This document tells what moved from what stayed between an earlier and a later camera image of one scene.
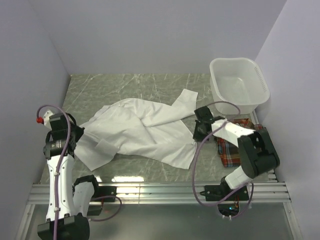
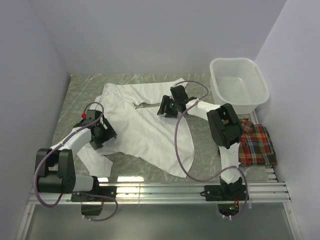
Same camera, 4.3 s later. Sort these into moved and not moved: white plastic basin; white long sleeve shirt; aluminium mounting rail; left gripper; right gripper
Moved: left gripper; right gripper; white long sleeve shirt
Not moved: aluminium mounting rail; white plastic basin
